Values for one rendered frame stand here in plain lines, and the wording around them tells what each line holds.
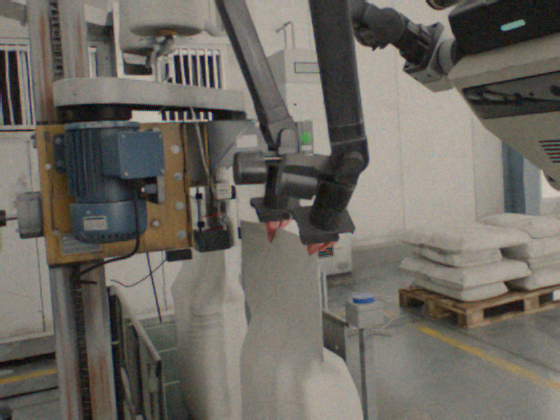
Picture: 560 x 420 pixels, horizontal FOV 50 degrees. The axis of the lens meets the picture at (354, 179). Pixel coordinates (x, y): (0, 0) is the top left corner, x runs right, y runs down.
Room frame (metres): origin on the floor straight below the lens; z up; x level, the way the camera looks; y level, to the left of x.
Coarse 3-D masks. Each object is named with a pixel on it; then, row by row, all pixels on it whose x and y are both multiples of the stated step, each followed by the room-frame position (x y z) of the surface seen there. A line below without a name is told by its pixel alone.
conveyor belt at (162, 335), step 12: (156, 324) 3.08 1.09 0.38; (168, 324) 3.07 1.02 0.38; (156, 336) 2.87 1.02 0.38; (168, 336) 2.86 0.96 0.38; (156, 348) 2.68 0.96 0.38; (168, 348) 2.67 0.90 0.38; (168, 360) 2.51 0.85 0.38; (168, 372) 2.37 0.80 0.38; (168, 384) 2.24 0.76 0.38; (180, 384) 2.23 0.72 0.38; (168, 396) 2.12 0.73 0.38; (180, 396) 2.12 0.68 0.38; (168, 408) 2.02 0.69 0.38; (180, 408) 2.01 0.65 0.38
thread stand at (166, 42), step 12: (156, 36) 1.27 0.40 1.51; (168, 36) 1.28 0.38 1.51; (180, 36) 1.29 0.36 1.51; (156, 48) 1.44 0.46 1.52; (168, 48) 1.33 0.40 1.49; (132, 60) 1.54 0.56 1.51; (144, 60) 1.55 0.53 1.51; (156, 60) 1.44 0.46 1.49; (168, 60) 1.57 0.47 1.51; (156, 72) 1.44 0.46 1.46
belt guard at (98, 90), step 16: (64, 80) 1.17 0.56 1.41; (80, 80) 1.17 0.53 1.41; (96, 80) 1.17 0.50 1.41; (112, 80) 1.19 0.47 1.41; (128, 80) 1.21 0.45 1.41; (144, 80) 1.25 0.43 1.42; (64, 96) 1.17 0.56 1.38; (80, 96) 1.17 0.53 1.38; (96, 96) 1.17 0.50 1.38; (112, 96) 1.18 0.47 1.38; (128, 96) 1.21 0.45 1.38; (144, 96) 1.25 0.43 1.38; (160, 96) 1.29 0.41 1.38; (176, 96) 1.34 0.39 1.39; (192, 96) 1.39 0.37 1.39; (208, 96) 1.44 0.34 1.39; (224, 96) 1.50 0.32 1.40; (240, 96) 1.57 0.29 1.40
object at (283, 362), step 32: (256, 224) 1.41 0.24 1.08; (256, 256) 1.42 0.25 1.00; (288, 256) 1.22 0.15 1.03; (256, 288) 1.43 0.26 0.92; (288, 288) 1.24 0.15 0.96; (320, 288) 1.06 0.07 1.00; (256, 320) 1.39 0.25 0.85; (288, 320) 1.26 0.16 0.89; (320, 320) 1.07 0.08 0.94; (256, 352) 1.27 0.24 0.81; (288, 352) 1.16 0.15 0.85; (320, 352) 1.09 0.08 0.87; (256, 384) 1.22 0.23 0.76; (288, 384) 1.13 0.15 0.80; (320, 384) 1.11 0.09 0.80; (352, 384) 1.13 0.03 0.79; (256, 416) 1.22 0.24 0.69; (288, 416) 1.11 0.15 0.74; (320, 416) 1.08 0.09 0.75; (352, 416) 1.12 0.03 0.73
